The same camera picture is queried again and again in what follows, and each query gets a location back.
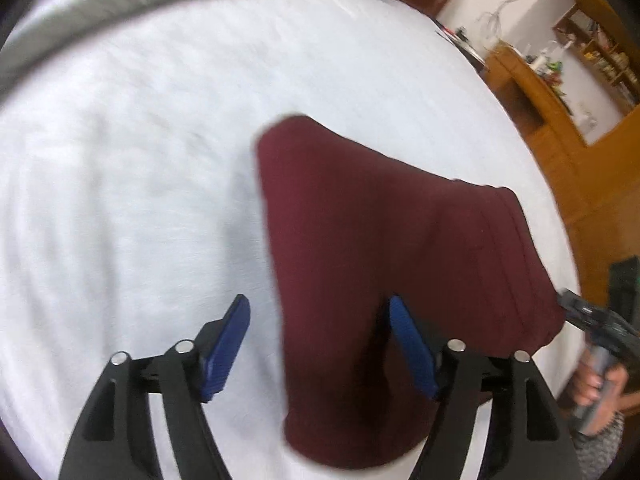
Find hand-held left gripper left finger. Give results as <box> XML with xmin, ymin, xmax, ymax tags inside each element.
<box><xmin>57</xmin><ymin>294</ymin><xmax>252</xmax><ymax>480</ymax></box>

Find person's patterned sleeve forearm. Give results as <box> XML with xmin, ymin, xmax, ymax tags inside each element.
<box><xmin>570</xmin><ymin>395</ymin><xmax>627</xmax><ymax>478</ymax></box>

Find person's right hand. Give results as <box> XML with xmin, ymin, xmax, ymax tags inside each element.
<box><xmin>571</xmin><ymin>360</ymin><xmax>631</xmax><ymax>411</ymax></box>

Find wooden cabinet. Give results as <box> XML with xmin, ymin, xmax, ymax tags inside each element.
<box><xmin>482</xmin><ymin>42</ymin><xmax>640</xmax><ymax>306</ymax></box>

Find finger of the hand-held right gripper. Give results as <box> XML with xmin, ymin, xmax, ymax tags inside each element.
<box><xmin>556</xmin><ymin>287</ymin><xmax>603</xmax><ymax>333</ymax></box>

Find white bed sheet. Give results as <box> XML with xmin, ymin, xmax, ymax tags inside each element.
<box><xmin>0</xmin><ymin>0</ymin><xmax>584</xmax><ymax>480</ymax></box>

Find maroon pants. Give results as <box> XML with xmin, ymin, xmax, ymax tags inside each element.
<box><xmin>255</xmin><ymin>115</ymin><xmax>569</xmax><ymax>472</ymax></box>

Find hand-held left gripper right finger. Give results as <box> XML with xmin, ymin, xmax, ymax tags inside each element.
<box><xmin>389</xmin><ymin>295</ymin><xmax>584</xmax><ymax>480</ymax></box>

